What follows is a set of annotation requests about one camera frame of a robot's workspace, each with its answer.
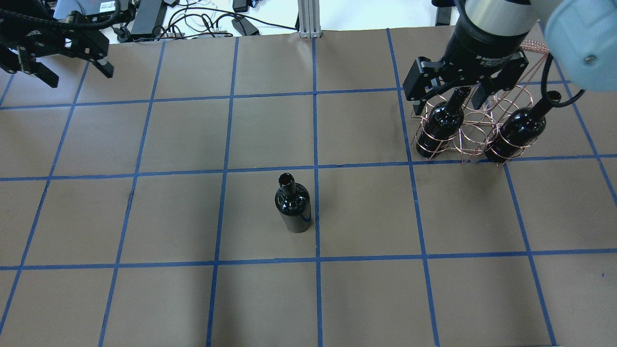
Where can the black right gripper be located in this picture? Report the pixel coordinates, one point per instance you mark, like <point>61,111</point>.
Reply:
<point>475,46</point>

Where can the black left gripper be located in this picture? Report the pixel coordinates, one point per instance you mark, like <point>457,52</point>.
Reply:
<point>30,44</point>

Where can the dark wine bottle being moved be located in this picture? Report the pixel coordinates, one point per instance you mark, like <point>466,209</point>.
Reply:
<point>292,200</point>

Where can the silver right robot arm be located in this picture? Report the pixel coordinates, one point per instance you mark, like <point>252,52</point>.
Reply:
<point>580,34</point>

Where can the dark bottle in basket left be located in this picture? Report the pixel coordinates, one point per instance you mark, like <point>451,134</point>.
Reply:
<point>442,124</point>

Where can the dark bottle in basket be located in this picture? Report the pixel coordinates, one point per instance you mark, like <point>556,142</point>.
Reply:
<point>521,129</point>
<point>442,124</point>

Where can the dark bottle in basket right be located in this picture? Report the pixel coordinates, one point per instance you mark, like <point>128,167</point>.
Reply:
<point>521,129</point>

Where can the black power adapter brick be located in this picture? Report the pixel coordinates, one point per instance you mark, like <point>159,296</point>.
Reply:
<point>148,20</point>

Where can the copper wire wine basket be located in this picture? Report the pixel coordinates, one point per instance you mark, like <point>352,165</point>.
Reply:
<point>481,127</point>

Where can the aluminium frame post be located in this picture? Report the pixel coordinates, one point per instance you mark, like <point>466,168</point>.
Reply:
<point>309,19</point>

